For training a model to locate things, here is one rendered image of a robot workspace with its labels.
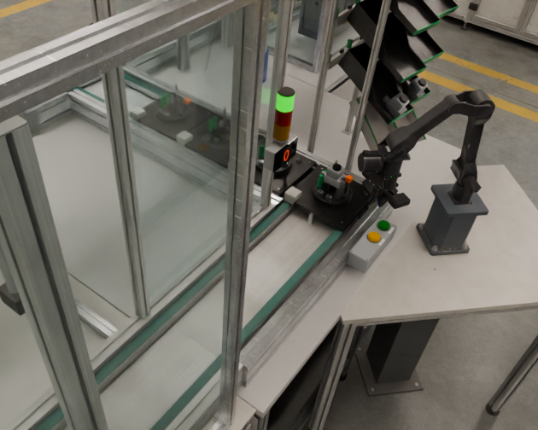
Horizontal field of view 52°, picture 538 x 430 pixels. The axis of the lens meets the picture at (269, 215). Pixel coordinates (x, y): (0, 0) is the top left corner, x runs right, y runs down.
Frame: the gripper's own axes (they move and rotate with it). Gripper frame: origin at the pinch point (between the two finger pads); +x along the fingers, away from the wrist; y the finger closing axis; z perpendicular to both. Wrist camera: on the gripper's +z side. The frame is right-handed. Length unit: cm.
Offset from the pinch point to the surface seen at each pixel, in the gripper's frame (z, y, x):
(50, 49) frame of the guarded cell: 95, 53, -93
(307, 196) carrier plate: 15.7, -18.8, 9.5
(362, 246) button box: 10.3, 7.7, 10.7
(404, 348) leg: -21, 15, 78
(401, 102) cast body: -18.4, -21.8, -19.0
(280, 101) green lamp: 31.5, -17.0, -33.0
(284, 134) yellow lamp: 29.7, -15.8, -22.0
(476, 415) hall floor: -48, 44, 107
